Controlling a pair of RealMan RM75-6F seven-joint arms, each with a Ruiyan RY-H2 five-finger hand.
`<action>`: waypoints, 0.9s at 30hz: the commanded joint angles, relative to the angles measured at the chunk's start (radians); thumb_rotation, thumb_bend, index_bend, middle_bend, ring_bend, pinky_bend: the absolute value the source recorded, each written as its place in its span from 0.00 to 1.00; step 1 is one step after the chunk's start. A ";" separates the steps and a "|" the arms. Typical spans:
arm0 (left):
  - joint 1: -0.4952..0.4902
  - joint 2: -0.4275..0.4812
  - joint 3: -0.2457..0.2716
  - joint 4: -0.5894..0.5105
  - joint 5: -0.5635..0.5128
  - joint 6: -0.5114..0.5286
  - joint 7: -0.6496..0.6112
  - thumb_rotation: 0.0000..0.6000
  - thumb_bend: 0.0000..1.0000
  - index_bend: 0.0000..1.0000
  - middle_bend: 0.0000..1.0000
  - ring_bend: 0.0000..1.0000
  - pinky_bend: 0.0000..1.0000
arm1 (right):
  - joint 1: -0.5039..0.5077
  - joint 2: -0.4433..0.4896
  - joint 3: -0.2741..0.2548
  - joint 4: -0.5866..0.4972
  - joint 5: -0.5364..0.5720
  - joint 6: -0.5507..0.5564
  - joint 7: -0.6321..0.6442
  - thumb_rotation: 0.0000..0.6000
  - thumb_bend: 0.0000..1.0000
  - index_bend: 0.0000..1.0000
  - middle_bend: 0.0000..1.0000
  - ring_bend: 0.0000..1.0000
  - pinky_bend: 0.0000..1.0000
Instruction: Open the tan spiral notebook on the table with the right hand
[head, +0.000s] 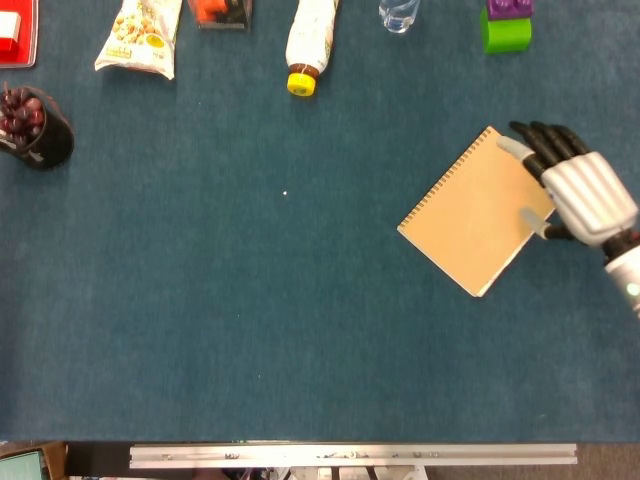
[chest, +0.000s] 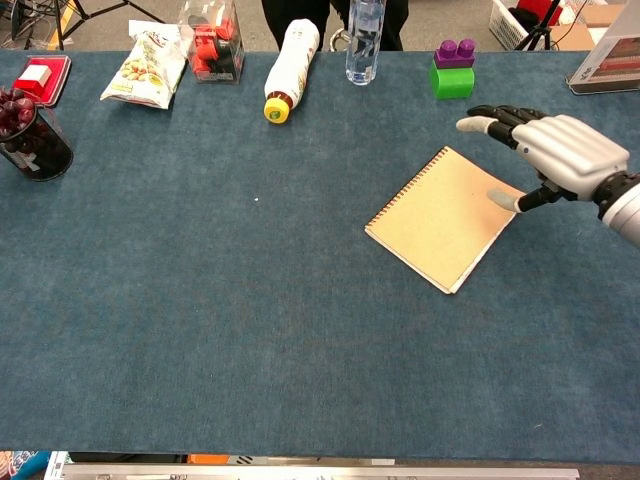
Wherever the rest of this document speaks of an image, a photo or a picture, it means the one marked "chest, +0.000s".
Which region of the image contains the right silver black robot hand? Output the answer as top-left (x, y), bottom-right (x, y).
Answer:
top-left (455, 104), bottom-right (631, 215)

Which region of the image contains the spiral notebook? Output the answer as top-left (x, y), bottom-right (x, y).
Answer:
top-left (364, 145), bottom-right (527, 296)

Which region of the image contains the green building block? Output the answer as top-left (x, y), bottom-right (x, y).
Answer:
top-left (429, 62), bottom-right (476, 101)

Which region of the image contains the purple building block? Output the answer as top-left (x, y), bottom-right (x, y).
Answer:
top-left (432, 38), bottom-right (477, 70)

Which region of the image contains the brown cardboard box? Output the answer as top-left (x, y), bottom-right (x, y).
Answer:
top-left (549, 3), bottom-right (626, 52)

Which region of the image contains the black tripod with slim legs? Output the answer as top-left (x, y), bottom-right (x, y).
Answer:
top-left (514, 0), bottom-right (564, 52)

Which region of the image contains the white plastic basket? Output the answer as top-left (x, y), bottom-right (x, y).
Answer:
top-left (488, 0), bottom-right (532, 51)

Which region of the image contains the clear plastic water bottle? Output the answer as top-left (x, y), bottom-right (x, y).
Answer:
top-left (345, 0), bottom-right (388, 87)

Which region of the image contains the white bottle with yellow cap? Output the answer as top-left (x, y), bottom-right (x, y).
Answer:
top-left (263, 18), bottom-right (321, 125)

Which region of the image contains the person in black trousers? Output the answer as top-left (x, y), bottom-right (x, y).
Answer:
top-left (260, 0), bottom-right (409, 53)

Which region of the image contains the clear box with red toy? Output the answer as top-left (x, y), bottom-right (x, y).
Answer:
top-left (178, 0), bottom-right (246, 85)

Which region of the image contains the blue felt table cloth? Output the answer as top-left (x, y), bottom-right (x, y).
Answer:
top-left (0, 48), bottom-right (640, 465)

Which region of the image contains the white snack bag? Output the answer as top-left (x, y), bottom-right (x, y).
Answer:
top-left (99, 19), bottom-right (187, 110)

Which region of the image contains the red flat tray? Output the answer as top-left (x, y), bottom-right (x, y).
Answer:
top-left (12, 54), bottom-right (73, 109)

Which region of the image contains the black cup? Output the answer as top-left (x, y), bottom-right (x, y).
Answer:
top-left (0, 105), bottom-right (75, 182)

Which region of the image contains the black tripod with wide legs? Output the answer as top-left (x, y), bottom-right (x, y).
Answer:
top-left (44, 0), bottom-right (166, 51)

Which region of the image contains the small red and white box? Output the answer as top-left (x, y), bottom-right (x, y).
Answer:
top-left (13, 63), bottom-right (54, 94)

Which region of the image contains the dark red grapes bunch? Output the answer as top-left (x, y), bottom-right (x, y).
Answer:
top-left (0, 86), bottom-right (37, 140)

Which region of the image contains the blue printed package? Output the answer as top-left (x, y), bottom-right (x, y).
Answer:
top-left (0, 450), bottom-right (51, 480)

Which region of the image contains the aluminium profile rail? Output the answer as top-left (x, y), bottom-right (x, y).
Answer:
top-left (59, 463), bottom-right (581, 480)

